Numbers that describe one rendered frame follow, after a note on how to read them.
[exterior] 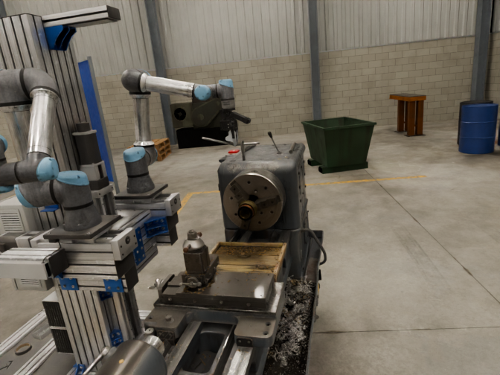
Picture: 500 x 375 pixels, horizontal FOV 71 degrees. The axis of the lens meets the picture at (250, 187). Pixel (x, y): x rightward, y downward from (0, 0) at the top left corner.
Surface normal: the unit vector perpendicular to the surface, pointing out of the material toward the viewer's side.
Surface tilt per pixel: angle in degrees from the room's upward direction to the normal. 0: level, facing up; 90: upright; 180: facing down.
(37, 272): 90
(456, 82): 90
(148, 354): 37
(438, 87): 90
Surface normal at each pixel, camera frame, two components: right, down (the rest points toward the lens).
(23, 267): -0.21, 0.30
